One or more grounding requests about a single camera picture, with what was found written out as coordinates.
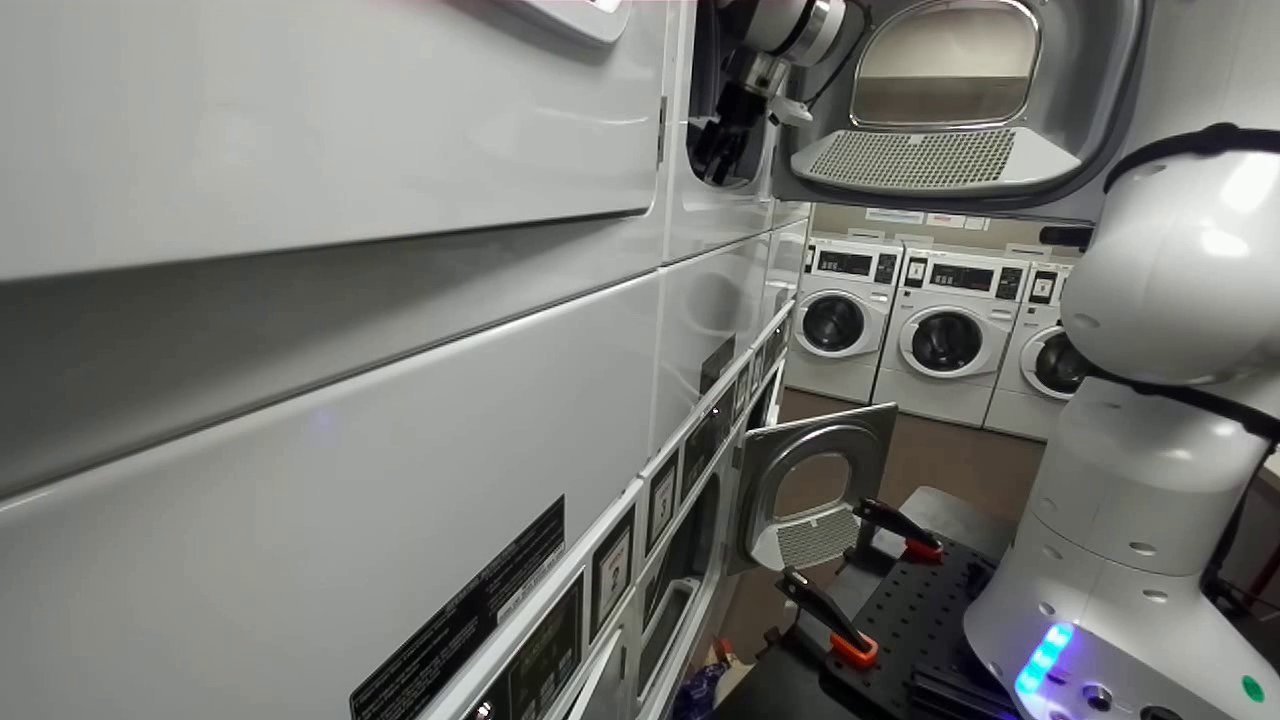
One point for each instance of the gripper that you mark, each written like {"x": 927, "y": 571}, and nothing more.
{"x": 742, "y": 105}

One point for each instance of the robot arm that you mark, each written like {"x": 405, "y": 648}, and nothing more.
{"x": 1150, "y": 470}

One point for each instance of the white stacked dryer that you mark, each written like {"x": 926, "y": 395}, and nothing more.
{"x": 785, "y": 270}
{"x": 715, "y": 300}
{"x": 300, "y": 350}

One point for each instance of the dryer door with window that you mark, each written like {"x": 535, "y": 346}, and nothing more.
{"x": 815, "y": 490}
{"x": 950, "y": 160}

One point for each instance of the row of white washing machines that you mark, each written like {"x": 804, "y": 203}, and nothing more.
{"x": 945, "y": 330}

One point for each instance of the blue bag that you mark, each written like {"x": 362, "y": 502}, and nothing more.
{"x": 700, "y": 692}

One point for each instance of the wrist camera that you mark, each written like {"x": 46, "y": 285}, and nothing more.
{"x": 758, "y": 70}

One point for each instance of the row of paper wall notices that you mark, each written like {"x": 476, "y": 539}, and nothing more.
{"x": 925, "y": 217}

